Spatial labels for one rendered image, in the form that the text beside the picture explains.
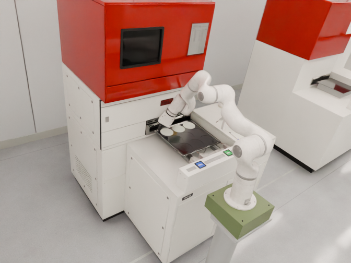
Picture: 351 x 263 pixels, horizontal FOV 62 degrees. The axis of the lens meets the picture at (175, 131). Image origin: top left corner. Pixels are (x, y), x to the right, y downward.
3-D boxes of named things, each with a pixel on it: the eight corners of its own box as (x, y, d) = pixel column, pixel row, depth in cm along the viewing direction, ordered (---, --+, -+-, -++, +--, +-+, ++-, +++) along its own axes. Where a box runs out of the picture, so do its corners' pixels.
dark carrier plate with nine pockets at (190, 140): (155, 130, 224) (155, 130, 224) (189, 120, 244) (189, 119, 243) (183, 155, 203) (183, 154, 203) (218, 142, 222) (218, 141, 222)
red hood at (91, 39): (61, 61, 228) (54, -23, 196) (148, 51, 274) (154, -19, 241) (105, 104, 182) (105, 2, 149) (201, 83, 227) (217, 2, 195)
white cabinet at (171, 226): (123, 216, 263) (126, 144, 218) (201, 180, 317) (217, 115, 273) (164, 274, 223) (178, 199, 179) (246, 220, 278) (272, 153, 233)
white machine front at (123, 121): (100, 149, 208) (99, 99, 187) (187, 122, 254) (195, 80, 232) (102, 151, 207) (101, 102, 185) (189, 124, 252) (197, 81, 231)
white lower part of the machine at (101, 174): (71, 177, 295) (65, 106, 250) (140, 153, 342) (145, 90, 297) (102, 226, 251) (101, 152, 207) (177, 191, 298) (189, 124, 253)
